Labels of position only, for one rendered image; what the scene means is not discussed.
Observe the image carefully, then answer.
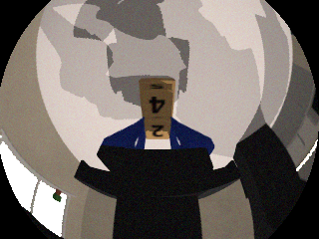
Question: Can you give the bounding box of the brown wooden tray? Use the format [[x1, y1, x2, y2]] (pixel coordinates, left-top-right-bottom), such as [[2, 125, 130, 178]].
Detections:
[[139, 78, 175, 117]]

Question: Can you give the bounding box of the brown cube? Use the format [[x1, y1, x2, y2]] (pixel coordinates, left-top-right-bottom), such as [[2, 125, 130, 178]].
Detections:
[[144, 118, 171, 139], [141, 84, 173, 118]]

